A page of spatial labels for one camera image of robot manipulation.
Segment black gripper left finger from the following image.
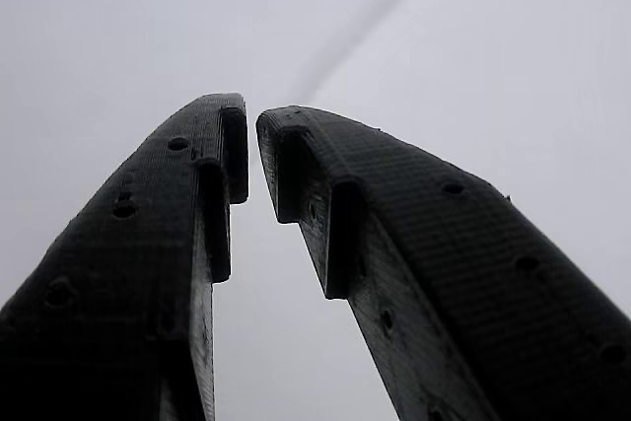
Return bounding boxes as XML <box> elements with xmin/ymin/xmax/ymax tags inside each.
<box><xmin>0</xmin><ymin>92</ymin><xmax>250</xmax><ymax>421</ymax></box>

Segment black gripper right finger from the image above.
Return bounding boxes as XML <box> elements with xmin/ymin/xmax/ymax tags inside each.
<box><xmin>254</xmin><ymin>105</ymin><xmax>631</xmax><ymax>421</ymax></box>

